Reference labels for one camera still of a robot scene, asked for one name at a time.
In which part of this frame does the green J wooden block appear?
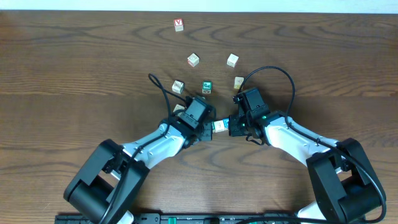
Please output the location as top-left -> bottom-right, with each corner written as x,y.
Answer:
201,81 -> 212,94

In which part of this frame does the black camera cable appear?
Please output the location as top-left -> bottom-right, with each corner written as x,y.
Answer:
98,73 -> 190,224
238,65 -> 388,223

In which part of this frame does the blue E wooden block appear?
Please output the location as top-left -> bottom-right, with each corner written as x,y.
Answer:
223,118 -> 229,129

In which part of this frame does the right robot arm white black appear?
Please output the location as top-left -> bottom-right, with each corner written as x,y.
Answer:
229,111 -> 387,223

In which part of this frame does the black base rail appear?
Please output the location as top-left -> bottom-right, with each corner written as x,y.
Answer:
54,212 -> 368,224

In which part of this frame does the plain wooden block upper right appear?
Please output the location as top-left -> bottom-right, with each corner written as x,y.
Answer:
227,54 -> 239,67

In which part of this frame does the red V wooden block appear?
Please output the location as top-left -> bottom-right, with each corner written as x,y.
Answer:
174,18 -> 184,32

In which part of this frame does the wooden block green trim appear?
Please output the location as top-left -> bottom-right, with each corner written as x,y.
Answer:
213,120 -> 226,133

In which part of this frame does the wooden block yellow side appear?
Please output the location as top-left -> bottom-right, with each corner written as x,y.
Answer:
234,77 -> 244,90

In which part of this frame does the wooden block red side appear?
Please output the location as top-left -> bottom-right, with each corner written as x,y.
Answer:
187,53 -> 200,67

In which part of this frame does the left black camera cable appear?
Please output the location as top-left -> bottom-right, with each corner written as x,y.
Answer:
98,73 -> 190,224

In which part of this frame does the right black camera cable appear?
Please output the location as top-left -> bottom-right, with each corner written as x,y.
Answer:
238,65 -> 388,223

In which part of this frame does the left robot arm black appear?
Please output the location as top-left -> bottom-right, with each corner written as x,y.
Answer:
63,117 -> 213,223

